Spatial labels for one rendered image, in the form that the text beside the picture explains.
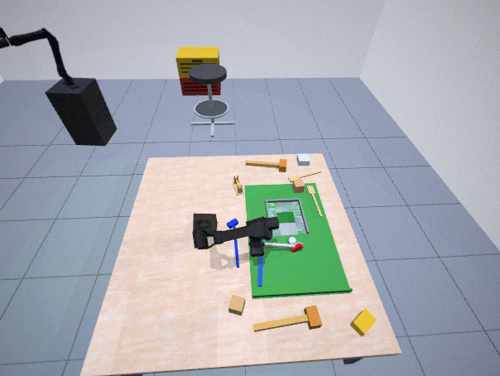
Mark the yellow block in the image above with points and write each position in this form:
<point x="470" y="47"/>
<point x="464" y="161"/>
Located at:
<point x="363" y="322"/>

